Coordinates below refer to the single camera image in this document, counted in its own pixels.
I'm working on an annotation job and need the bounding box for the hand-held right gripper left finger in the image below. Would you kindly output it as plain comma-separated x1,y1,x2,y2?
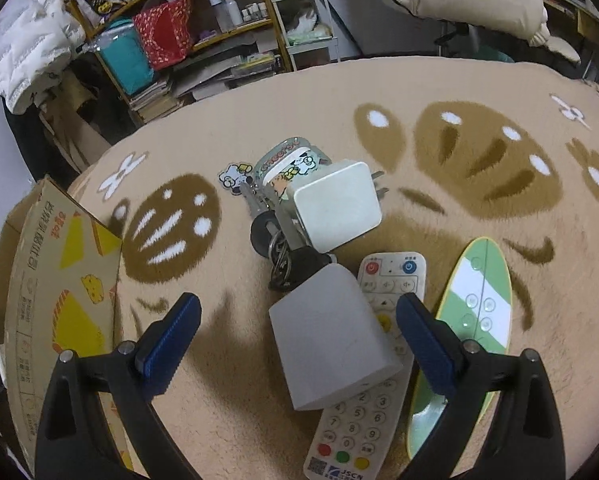
34,291,203,480

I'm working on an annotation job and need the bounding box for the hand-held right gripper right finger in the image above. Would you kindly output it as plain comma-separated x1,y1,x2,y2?
395,292,566,480

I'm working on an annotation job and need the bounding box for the green oval cartoon board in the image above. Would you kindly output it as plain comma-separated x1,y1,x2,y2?
406,236,513,461

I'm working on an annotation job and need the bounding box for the grey power adapter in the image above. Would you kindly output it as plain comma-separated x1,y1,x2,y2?
268,262,404,412

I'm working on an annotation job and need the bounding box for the white remote control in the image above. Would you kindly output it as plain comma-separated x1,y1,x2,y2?
303,251,427,480

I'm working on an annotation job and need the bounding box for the printed cardboard box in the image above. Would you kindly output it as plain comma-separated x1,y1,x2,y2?
4,175,136,480

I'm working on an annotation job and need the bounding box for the bunch of keys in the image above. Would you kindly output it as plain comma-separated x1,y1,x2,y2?
240,182,338,293

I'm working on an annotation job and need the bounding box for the white power adapter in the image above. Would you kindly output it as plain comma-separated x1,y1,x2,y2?
286,160,389,254

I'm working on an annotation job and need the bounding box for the cartoon keychain charm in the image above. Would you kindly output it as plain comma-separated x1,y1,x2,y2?
218,162,253,192

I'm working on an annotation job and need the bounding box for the cartoon card holder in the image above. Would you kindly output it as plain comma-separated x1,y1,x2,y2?
252,136,335,207

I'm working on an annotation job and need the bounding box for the stack of books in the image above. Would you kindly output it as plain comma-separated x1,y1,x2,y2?
127,77,185,124

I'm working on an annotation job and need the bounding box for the teal storage box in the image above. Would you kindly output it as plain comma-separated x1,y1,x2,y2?
97,19,155,96

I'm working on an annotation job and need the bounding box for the red patterned bag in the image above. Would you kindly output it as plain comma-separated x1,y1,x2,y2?
133,0,194,72

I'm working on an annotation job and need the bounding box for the office chair base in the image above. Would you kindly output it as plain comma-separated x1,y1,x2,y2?
435,20,481,57

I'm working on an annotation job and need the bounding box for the white puffer jacket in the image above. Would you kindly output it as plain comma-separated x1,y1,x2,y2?
0,0,88,115

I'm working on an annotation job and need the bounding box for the clear plastic bottle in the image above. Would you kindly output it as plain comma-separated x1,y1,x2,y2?
208,0,230,34

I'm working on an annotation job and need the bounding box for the white plastic bottle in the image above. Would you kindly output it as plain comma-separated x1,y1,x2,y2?
224,0,244,29

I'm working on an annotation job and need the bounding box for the row of small bottles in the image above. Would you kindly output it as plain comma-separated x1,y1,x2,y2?
242,2,269,24

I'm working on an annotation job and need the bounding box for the white trolley cart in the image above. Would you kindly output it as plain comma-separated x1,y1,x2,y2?
270,0,341,71

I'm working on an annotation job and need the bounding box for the dark desk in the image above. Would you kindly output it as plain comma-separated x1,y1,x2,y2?
542,0,599,81

